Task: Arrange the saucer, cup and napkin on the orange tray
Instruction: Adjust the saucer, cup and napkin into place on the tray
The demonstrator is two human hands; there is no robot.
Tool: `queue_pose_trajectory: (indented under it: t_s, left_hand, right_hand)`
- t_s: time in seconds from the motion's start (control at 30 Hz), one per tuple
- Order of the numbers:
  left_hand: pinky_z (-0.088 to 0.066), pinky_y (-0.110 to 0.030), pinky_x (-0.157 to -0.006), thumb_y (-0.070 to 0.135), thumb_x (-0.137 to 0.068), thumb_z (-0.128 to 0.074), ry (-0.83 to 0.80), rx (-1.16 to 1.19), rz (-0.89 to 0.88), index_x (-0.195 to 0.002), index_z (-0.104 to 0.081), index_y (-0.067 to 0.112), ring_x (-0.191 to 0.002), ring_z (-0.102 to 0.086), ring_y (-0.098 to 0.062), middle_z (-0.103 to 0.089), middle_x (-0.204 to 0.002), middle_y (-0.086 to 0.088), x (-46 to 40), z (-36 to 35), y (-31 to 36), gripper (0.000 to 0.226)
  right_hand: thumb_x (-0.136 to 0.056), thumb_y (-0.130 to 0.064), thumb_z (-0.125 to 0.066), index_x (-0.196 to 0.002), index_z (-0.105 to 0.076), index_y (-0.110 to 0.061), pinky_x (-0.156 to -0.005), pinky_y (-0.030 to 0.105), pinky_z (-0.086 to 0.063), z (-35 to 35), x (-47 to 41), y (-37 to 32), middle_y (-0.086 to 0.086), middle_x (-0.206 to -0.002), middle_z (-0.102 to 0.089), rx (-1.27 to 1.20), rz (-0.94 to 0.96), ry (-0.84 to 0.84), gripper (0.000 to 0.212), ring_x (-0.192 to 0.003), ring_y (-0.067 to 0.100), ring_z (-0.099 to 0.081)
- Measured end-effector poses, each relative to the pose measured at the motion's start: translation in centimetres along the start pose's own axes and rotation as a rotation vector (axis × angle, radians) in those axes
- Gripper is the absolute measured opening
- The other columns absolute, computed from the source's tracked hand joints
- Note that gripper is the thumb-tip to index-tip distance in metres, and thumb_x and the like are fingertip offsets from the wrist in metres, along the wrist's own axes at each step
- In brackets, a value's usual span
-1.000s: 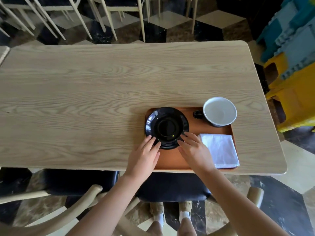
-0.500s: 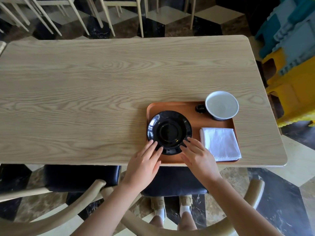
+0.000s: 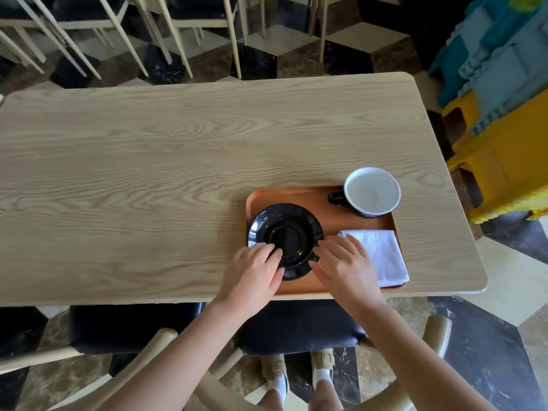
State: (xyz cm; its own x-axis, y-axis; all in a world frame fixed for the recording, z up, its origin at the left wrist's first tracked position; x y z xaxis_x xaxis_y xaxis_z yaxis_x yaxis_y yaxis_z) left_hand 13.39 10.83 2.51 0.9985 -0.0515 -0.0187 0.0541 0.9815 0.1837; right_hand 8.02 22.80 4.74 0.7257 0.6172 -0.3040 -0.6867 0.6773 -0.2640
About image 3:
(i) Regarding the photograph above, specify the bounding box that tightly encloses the beige shoe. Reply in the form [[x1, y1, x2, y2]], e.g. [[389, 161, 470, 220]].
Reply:
[[310, 348, 336, 388], [261, 354, 289, 402]]

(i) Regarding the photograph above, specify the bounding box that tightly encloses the person's left leg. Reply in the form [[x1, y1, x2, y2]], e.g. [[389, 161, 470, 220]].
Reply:
[[257, 388, 286, 411]]

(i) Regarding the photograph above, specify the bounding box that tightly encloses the person's right leg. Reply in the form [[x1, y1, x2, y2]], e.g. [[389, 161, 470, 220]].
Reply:
[[308, 379, 344, 411]]

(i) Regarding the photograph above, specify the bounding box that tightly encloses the person's right hand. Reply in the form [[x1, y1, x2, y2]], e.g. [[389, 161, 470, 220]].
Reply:
[[308, 234, 387, 315]]

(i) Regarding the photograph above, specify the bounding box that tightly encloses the person's leg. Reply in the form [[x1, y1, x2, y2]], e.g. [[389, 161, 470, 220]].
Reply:
[[308, 379, 344, 411], [257, 388, 286, 411]]

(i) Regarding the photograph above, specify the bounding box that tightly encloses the light blue plastic stool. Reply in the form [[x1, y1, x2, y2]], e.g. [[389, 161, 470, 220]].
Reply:
[[457, 0, 548, 136]]

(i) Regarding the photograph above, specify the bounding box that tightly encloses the white folded napkin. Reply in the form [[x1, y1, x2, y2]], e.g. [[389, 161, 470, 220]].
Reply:
[[338, 229, 410, 289]]

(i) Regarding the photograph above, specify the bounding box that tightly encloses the person's left forearm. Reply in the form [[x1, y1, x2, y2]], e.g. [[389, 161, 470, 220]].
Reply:
[[102, 298, 250, 411]]

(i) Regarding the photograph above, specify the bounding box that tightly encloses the yellow plastic stool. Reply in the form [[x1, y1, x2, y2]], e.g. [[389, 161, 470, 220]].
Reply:
[[441, 87, 548, 225]]

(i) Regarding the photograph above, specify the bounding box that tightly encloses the beige left shoe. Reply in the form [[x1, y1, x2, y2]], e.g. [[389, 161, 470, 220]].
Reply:
[[261, 354, 289, 402]]

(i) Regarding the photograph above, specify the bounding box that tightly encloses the beige right shoe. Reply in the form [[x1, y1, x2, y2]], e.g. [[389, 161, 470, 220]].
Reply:
[[310, 348, 336, 388]]

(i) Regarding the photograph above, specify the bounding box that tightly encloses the teal plastic stool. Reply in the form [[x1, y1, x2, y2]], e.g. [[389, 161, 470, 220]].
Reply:
[[428, 0, 521, 108]]

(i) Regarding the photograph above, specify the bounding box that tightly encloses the person's right forearm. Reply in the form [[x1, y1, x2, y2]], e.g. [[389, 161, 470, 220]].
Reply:
[[342, 299, 498, 411]]

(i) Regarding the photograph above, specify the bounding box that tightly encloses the black saucer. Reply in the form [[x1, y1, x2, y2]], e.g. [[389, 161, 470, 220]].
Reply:
[[247, 204, 325, 281]]

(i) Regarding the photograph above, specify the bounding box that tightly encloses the wooden chair with black cushion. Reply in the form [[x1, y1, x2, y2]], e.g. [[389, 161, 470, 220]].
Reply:
[[0, 301, 203, 411], [130, 0, 243, 80], [0, 0, 150, 80], [188, 299, 453, 411], [237, 0, 330, 64]]

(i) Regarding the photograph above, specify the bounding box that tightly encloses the black cup with white inside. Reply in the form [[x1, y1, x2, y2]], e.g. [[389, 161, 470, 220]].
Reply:
[[328, 167, 402, 219]]

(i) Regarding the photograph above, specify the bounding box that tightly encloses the person's left hand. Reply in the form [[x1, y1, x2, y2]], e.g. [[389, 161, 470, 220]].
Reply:
[[213, 243, 286, 318]]

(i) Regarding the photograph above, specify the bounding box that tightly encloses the orange rectangular tray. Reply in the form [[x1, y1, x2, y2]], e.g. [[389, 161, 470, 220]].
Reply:
[[245, 186, 406, 296]]

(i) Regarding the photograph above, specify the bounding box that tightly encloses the green plastic stool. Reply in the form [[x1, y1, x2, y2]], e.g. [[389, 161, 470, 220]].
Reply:
[[509, 0, 548, 12]]

